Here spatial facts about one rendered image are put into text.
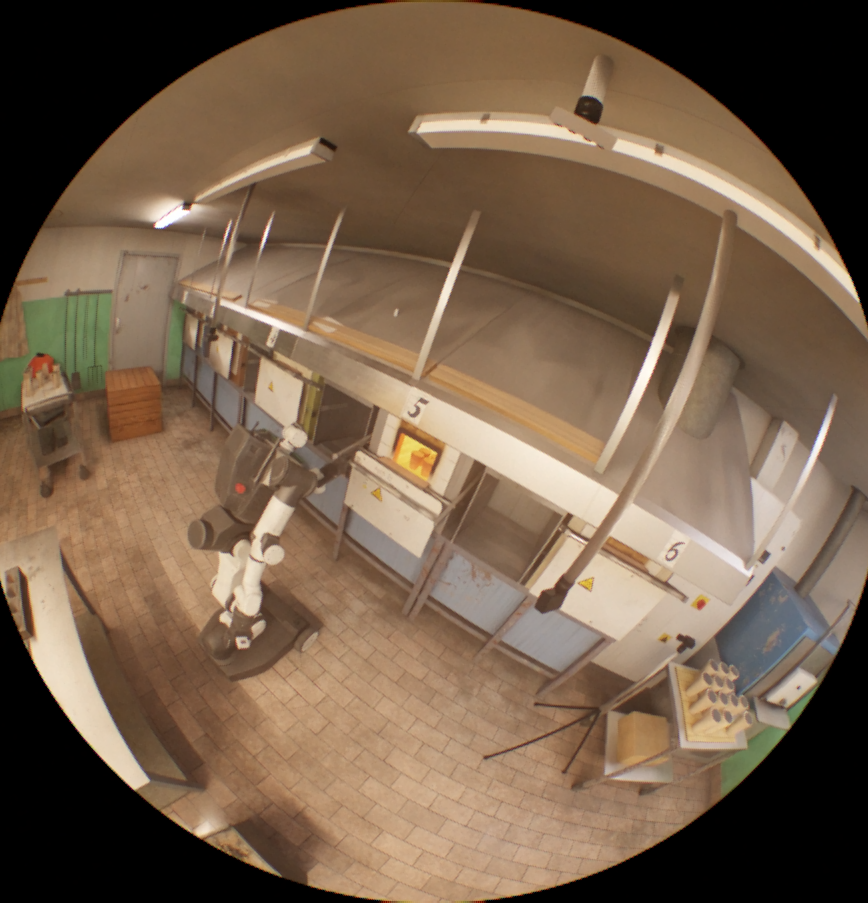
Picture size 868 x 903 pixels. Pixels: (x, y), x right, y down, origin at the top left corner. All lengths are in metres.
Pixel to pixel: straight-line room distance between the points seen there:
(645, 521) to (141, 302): 5.88
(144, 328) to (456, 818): 6.25
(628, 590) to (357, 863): 1.95
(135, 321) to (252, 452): 4.58
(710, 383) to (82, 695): 2.79
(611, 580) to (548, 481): 0.65
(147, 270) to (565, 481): 5.52
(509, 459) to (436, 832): 2.00
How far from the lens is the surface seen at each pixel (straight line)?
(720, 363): 1.78
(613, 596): 1.65
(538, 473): 1.19
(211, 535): 1.22
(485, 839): 2.19
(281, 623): 2.03
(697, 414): 1.73
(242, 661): 1.94
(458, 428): 1.26
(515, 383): 1.41
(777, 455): 2.67
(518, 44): 0.68
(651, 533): 1.29
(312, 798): 1.95
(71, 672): 1.39
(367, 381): 1.50
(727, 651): 2.94
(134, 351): 5.61
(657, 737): 2.52
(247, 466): 1.15
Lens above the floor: 1.95
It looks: 23 degrees down
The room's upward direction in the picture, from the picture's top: 21 degrees clockwise
